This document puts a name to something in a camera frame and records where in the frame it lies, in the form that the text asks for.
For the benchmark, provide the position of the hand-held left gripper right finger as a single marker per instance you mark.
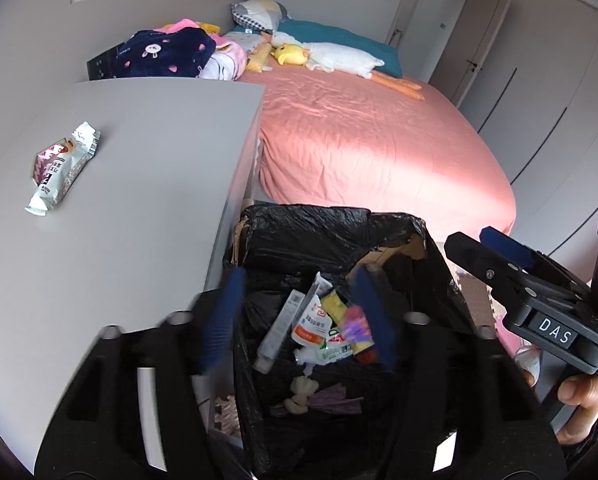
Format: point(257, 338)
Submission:
point(374, 315)

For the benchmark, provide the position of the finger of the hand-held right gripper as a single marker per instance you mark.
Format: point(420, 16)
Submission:
point(484, 265)
point(509, 249)

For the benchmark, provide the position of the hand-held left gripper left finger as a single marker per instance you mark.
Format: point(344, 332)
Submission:
point(224, 320)

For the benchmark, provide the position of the purple orange toy cube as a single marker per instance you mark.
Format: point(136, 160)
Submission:
point(355, 326)

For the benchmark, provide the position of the yellow packet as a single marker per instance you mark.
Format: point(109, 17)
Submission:
point(341, 312)

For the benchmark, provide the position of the long white carton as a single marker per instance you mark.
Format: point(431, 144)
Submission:
point(279, 332)

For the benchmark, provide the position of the green white packet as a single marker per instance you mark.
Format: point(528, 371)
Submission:
point(329, 350)

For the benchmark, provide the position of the white red squeeze pouch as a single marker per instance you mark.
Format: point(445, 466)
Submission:
point(313, 320)

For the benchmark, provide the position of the black garbage bag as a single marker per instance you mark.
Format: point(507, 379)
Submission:
point(329, 255)

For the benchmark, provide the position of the purple plastic bag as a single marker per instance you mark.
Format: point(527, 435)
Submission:
point(324, 400)

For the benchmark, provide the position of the small white plush toy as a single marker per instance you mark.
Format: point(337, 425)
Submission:
point(301, 397)

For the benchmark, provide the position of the person's right hand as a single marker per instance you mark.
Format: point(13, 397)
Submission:
point(581, 400)

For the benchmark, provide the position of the beige foam floor mat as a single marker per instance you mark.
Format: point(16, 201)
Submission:
point(479, 302)

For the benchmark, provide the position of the pink bed sheet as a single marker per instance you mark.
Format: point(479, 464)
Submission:
point(369, 145)

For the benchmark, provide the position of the white closet door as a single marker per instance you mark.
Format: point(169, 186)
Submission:
point(484, 45)

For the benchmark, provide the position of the grey pink zigzag snack packet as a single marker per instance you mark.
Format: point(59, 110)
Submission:
point(61, 165)

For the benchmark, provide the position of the white goose plush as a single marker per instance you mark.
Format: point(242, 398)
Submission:
point(339, 57)

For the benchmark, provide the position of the grey door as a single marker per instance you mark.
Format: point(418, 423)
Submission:
point(429, 5)

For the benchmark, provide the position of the pink white folded blanket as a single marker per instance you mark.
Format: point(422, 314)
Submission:
point(224, 62)

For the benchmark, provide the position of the long yellow plush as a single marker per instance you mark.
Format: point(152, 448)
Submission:
point(260, 57)

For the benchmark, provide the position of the teal pillow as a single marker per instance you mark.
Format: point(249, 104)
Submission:
point(339, 42)

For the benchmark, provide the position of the navy rabbit print blanket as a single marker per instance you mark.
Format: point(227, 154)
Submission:
point(164, 55)

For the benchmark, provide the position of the yellow duck plush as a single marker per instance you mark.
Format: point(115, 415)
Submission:
point(290, 55)

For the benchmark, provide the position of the black box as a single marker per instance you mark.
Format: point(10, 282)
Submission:
point(101, 64)

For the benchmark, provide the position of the pink cloth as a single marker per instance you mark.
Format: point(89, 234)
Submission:
point(176, 26)

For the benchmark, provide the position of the patterned grey yellow pillow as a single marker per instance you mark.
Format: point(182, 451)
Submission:
point(259, 14)

